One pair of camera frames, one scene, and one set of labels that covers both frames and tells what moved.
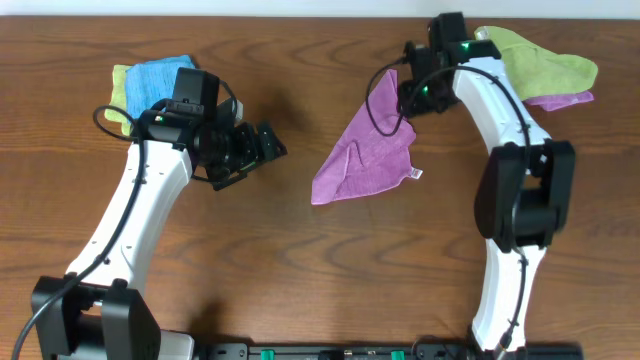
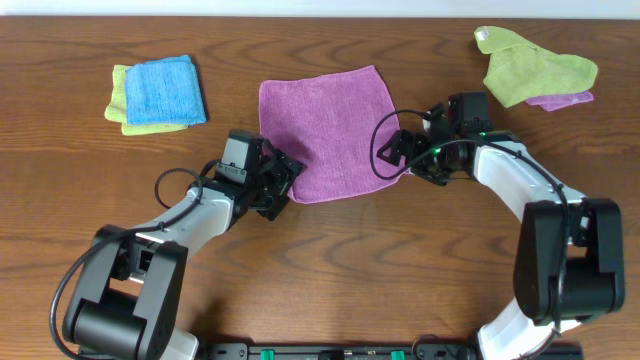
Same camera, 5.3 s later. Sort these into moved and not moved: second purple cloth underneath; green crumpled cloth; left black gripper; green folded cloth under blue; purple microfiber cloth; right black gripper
Moved: left black gripper; right black gripper; purple microfiber cloth
Not moved: green crumpled cloth; second purple cloth underneath; green folded cloth under blue
